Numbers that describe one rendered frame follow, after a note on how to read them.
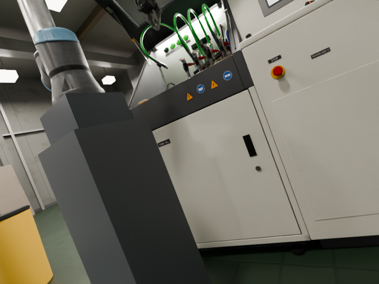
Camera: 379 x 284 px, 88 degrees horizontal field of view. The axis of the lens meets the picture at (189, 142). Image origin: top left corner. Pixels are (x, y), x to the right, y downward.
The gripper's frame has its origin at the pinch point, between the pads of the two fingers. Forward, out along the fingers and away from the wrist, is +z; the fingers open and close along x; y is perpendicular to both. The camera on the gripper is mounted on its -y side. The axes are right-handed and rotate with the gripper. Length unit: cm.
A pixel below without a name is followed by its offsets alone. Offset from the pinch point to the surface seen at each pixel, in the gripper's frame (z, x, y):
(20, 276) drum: 108, -155, 37
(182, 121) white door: 49.4, -4.0, 4.8
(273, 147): 75, 33, 5
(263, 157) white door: 78, 27, 5
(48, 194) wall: 79, -862, -341
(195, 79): 33.3, 10.8, 4.7
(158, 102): 35.0, -13.3, 4.8
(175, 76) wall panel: 10, -22, -49
